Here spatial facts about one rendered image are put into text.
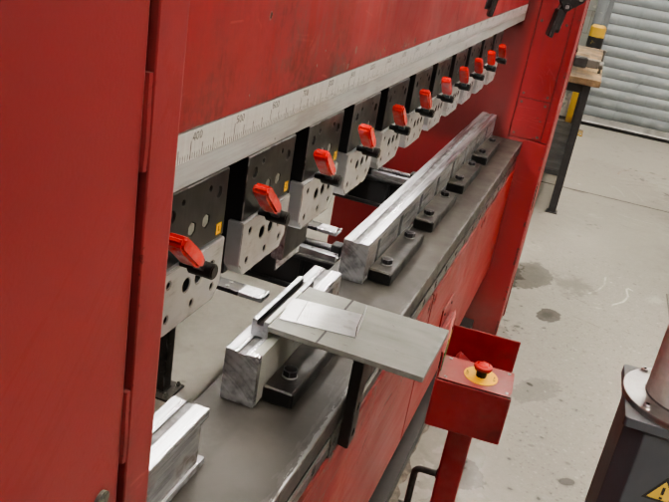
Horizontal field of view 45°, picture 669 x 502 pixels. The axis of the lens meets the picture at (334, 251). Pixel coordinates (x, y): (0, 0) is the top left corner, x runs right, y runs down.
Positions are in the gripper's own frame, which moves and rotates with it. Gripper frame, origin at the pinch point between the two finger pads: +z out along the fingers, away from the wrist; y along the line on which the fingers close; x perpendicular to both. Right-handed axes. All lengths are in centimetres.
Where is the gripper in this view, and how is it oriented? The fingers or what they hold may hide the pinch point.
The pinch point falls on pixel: (521, 19)
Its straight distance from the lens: 125.2
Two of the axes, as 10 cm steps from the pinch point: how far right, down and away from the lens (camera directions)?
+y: 9.5, 3.2, 0.1
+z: -3.0, 8.8, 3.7
